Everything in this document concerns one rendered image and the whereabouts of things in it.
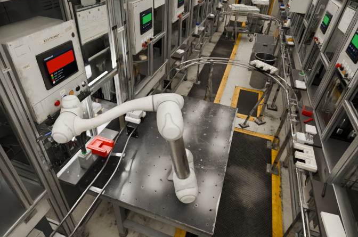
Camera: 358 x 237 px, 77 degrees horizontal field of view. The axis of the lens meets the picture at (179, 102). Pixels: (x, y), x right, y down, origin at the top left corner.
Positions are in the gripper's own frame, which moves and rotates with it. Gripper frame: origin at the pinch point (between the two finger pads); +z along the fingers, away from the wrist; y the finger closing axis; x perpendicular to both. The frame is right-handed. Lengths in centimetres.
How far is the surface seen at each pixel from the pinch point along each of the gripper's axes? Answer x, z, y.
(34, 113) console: -9.8, -38.3, 15.5
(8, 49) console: -10, -74, 15
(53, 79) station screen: -7, -51, 0
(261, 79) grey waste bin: 129, 84, -322
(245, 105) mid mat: 111, 106, -255
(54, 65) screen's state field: -7, -58, -3
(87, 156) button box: 3.0, 5.7, 1.4
